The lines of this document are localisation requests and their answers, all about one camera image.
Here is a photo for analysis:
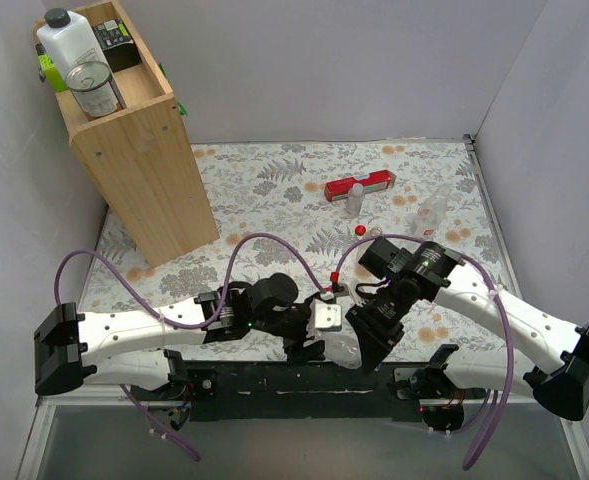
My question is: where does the clear bottle with white cap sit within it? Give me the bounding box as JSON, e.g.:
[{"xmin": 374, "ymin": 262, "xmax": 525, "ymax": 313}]
[{"xmin": 323, "ymin": 332, "xmax": 362, "ymax": 370}]

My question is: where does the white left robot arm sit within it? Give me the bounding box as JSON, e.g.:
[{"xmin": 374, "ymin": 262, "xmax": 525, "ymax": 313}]
[{"xmin": 34, "ymin": 273, "xmax": 341, "ymax": 400}]

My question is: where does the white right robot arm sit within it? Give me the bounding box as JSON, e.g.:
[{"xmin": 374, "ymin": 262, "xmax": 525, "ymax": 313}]
[{"xmin": 346, "ymin": 235, "xmax": 589, "ymax": 421}]

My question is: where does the small white bottle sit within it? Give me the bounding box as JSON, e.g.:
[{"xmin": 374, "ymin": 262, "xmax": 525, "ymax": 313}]
[{"xmin": 346, "ymin": 183, "xmax": 365, "ymax": 218}]

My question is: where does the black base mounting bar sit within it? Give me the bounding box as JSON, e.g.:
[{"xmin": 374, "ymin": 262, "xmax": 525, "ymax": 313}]
[{"xmin": 132, "ymin": 361, "xmax": 422, "ymax": 422}]

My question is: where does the floral patterned table mat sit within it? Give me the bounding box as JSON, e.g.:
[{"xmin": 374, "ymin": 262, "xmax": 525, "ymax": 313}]
[{"xmin": 67, "ymin": 139, "xmax": 510, "ymax": 364}]

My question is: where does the red rectangular box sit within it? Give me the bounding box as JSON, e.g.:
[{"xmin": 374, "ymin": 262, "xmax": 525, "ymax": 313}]
[{"xmin": 324, "ymin": 170, "xmax": 396, "ymax": 202}]

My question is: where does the wooden shelf box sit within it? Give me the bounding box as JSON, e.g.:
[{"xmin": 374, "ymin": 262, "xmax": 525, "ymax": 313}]
[{"xmin": 56, "ymin": 1, "xmax": 219, "ymax": 267}]

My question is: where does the metal tin can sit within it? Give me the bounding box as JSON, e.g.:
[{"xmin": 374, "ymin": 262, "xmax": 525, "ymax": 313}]
[{"xmin": 65, "ymin": 60, "xmax": 123, "ymax": 120}]

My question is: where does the black electronic device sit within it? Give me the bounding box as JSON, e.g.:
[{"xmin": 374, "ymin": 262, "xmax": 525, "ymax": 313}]
[{"xmin": 93, "ymin": 18, "xmax": 141, "ymax": 73}]

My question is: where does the green object behind shelf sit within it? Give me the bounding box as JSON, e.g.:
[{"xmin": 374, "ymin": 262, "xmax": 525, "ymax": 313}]
[{"xmin": 35, "ymin": 43, "xmax": 68, "ymax": 93}]

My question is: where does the white jug with grey cap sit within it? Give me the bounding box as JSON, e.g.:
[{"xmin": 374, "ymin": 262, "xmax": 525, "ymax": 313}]
[{"xmin": 36, "ymin": 8, "xmax": 108, "ymax": 78}]

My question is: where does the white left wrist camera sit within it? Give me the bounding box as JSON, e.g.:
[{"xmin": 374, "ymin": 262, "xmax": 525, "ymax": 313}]
[{"xmin": 308, "ymin": 299, "xmax": 343, "ymax": 334}]

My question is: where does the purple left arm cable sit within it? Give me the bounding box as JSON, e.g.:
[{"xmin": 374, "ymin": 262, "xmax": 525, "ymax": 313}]
[{"xmin": 54, "ymin": 233, "xmax": 335, "ymax": 462}]

